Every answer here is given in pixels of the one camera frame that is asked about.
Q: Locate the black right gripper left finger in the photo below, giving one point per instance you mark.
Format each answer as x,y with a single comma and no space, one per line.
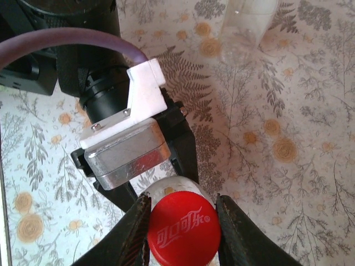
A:
124,238

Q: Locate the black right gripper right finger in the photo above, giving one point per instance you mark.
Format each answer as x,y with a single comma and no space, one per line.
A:
244,243

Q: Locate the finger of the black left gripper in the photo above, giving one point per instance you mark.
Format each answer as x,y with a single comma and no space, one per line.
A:
119,196
185,160

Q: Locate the clear bottle with red label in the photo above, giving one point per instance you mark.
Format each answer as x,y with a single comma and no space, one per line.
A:
172,184

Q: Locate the red bottle cap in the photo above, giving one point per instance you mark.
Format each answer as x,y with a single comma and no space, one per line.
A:
183,221

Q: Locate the clear plastic bottle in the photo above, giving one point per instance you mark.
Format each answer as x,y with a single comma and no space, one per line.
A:
249,27

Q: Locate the floral patterned tablecloth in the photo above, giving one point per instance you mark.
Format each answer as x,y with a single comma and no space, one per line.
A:
277,110

